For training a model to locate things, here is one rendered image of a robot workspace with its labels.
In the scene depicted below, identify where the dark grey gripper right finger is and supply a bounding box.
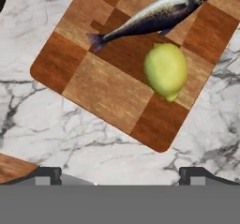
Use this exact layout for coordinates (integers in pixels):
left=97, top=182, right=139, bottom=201
left=178, top=166, right=240, bottom=187

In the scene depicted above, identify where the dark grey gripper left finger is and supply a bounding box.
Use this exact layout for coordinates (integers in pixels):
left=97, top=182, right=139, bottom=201
left=2, top=166, right=63, bottom=187

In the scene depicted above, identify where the yellow-green lemon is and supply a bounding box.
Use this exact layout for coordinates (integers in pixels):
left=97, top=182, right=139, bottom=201
left=143, top=43, right=188, bottom=103

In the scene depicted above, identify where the checkered wooden cutting board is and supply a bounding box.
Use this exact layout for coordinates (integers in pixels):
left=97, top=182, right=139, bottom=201
left=29, top=0, right=240, bottom=154

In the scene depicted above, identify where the dark silver fish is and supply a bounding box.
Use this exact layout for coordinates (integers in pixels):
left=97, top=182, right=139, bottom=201
left=86, top=0, right=211, bottom=53

